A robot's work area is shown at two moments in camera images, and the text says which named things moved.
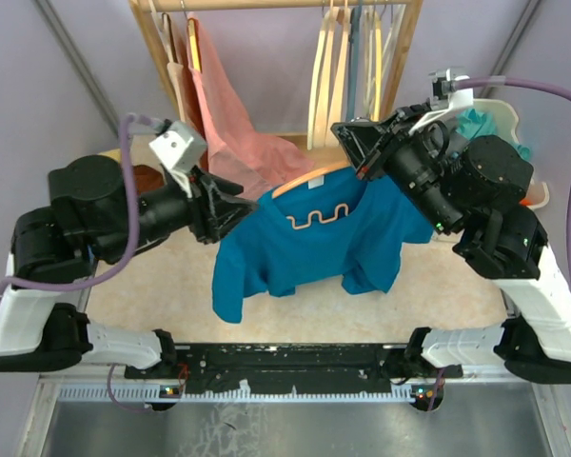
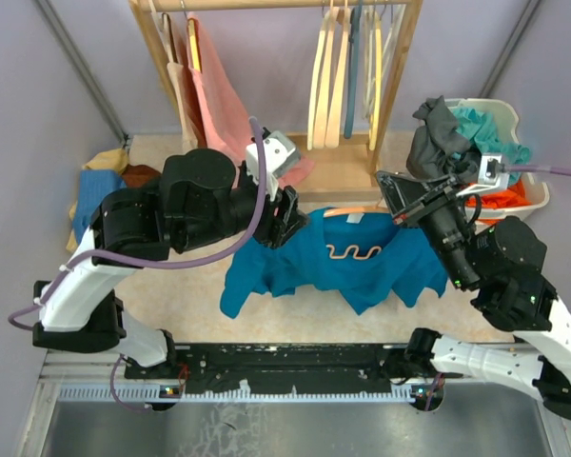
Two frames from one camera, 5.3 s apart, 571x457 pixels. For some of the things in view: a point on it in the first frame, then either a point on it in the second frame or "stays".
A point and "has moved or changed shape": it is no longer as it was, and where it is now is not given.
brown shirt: [147, 178] stays
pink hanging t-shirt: [240, 150] stays
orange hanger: [321, 218] -> [353, 210]
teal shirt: [474, 125] stays
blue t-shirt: [334, 225] has moved or changed shape
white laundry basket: [506, 121] stays
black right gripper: [368, 144] -> [403, 194]
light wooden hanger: [344, 18] stays
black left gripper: [215, 205] -> [276, 229]
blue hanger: [353, 39] stays
